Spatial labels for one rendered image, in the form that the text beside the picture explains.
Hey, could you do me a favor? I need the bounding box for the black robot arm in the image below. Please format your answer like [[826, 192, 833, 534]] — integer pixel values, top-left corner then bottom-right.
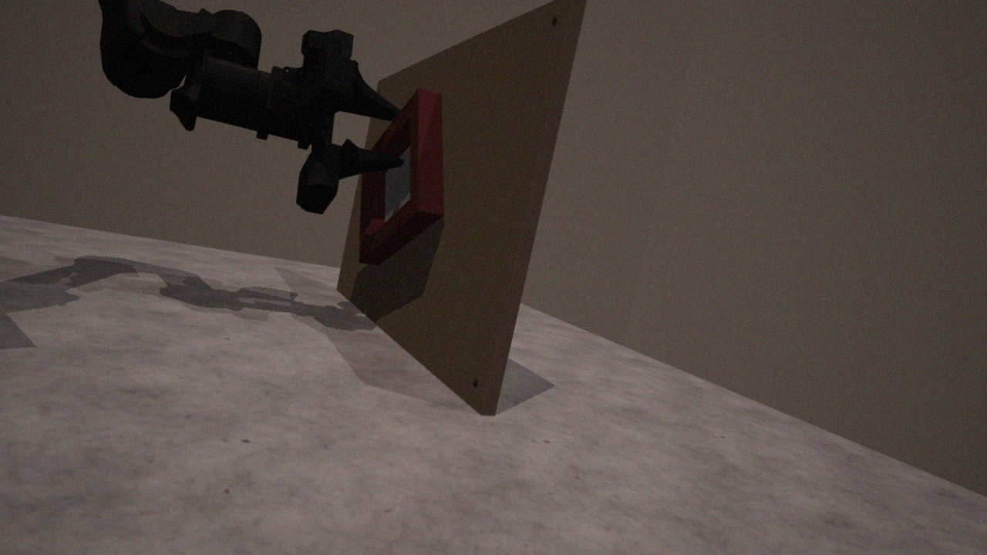
[[98, 0, 356, 131]]

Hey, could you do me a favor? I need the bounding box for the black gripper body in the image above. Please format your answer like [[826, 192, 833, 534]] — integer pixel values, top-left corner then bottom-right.
[[248, 29, 354, 214]]

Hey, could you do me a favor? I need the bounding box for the brown flat wooden board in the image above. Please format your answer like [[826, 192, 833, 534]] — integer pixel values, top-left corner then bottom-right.
[[337, 0, 587, 416]]

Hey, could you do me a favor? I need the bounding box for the dark red picture frame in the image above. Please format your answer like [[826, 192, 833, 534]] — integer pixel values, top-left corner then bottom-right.
[[359, 88, 443, 265]]

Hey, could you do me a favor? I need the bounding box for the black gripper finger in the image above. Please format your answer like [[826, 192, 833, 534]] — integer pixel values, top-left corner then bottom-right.
[[339, 139, 404, 180], [340, 60, 401, 122]]

